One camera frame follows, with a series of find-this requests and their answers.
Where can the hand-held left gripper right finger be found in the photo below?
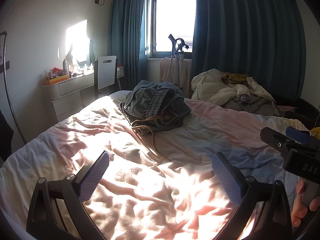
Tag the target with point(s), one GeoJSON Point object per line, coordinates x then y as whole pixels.
{"type": "Point", "coordinates": [227, 177]}

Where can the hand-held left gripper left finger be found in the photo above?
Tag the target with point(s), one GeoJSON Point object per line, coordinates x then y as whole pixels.
{"type": "Point", "coordinates": [95, 175]}

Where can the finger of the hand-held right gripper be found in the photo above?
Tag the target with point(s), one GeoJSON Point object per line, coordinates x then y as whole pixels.
{"type": "Point", "coordinates": [296, 135]}
{"type": "Point", "coordinates": [271, 136]}

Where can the blue denim jeans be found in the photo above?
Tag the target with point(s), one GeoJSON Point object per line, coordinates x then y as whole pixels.
{"type": "Point", "coordinates": [155, 100]}

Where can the pile of light clothes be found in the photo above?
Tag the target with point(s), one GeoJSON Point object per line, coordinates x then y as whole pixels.
{"type": "Point", "coordinates": [210, 85]}

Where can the metal clothes rack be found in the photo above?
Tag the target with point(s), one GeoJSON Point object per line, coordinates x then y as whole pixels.
{"type": "Point", "coordinates": [7, 85]}

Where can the person's right hand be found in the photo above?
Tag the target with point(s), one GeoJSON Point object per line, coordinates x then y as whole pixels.
{"type": "Point", "coordinates": [298, 212]}

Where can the yellow pillow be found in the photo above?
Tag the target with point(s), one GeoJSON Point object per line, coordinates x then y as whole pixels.
{"type": "Point", "coordinates": [316, 132]}

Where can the black sofa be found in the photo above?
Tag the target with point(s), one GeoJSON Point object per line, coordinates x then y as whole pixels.
{"type": "Point", "coordinates": [305, 110]}

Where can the pink cloth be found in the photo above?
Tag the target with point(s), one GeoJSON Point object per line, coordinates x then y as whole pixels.
{"type": "Point", "coordinates": [287, 108]}

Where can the grey garment with purple label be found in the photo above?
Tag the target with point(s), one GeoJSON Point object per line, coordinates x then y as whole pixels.
{"type": "Point", "coordinates": [250, 103]}

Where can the mustard yellow garment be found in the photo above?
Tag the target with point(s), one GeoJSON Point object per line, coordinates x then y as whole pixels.
{"type": "Point", "coordinates": [237, 77]}

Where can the brown braided belt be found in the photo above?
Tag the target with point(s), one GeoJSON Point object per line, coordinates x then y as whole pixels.
{"type": "Point", "coordinates": [150, 130]}

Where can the white dressing table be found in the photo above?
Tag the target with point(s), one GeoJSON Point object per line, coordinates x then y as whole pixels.
{"type": "Point", "coordinates": [72, 85]}

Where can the dark hanging garment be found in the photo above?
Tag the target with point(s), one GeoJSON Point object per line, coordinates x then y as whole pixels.
{"type": "Point", "coordinates": [5, 135]}

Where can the orange tray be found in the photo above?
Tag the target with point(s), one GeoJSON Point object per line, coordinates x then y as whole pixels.
{"type": "Point", "coordinates": [56, 80]}

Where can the white chair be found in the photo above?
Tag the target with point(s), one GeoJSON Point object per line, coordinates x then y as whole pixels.
{"type": "Point", "coordinates": [106, 72]}

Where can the white side table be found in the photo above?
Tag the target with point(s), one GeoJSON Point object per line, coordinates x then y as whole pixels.
{"type": "Point", "coordinates": [120, 71]}

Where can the cluster of cosmetic bottles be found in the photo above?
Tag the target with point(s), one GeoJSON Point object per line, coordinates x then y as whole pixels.
{"type": "Point", "coordinates": [60, 73]}

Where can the wide blue curtain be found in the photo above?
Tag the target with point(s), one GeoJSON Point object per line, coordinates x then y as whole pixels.
{"type": "Point", "coordinates": [250, 30]}

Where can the grey spray bottle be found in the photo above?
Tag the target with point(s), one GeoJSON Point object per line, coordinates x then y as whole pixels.
{"type": "Point", "coordinates": [65, 65]}

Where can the beige hanging garment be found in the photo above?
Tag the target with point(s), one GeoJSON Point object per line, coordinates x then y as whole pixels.
{"type": "Point", "coordinates": [165, 75]}

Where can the dressing table mirror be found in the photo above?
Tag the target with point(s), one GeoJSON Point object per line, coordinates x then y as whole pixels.
{"type": "Point", "coordinates": [80, 52]}

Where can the garment steamer stand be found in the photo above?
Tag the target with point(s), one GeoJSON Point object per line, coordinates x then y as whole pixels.
{"type": "Point", "coordinates": [178, 55]}

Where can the narrow blue curtain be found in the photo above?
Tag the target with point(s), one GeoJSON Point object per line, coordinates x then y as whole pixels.
{"type": "Point", "coordinates": [127, 30]}

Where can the window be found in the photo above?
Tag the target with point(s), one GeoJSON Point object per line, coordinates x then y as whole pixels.
{"type": "Point", "coordinates": [175, 17]}

